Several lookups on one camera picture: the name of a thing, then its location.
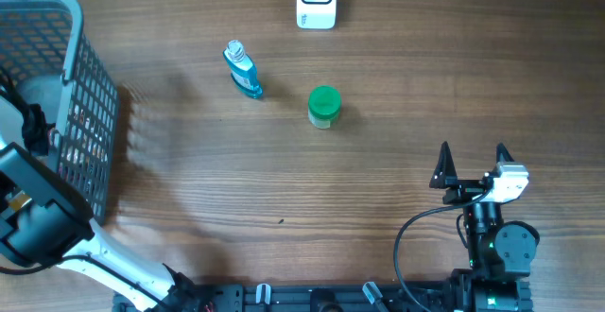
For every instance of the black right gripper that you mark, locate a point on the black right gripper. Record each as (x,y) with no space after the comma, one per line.
(445,176)

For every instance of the green lid jar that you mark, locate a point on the green lid jar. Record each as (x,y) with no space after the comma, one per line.
(324,106)

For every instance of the blue mouthwash bottle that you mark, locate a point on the blue mouthwash bottle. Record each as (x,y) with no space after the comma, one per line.
(243,69)

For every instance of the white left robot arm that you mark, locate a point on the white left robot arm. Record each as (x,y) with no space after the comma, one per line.
(46,223)

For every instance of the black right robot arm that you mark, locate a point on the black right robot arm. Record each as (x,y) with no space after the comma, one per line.
(500,253)

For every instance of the dark grey plastic basket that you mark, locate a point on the dark grey plastic basket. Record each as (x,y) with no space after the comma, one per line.
(47,59)

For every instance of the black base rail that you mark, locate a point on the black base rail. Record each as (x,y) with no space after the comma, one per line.
(264,297)

